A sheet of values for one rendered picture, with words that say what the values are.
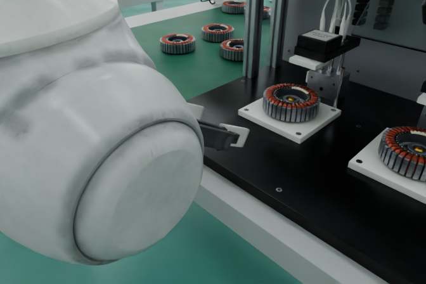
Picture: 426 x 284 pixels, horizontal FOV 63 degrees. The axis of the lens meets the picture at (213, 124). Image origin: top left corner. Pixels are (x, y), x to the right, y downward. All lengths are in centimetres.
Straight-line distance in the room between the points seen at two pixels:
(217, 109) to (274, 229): 32
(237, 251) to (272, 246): 92
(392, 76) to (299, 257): 52
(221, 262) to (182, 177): 126
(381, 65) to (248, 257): 87
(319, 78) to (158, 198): 69
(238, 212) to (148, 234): 38
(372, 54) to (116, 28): 77
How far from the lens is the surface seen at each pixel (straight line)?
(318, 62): 71
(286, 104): 67
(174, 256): 144
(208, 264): 141
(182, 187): 17
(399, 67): 88
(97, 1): 18
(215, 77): 94
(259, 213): 54
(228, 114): 72
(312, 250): 51
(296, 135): 65
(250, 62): 88
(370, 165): 62
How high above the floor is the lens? 113
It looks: 31 degrees down
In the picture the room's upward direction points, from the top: straight up
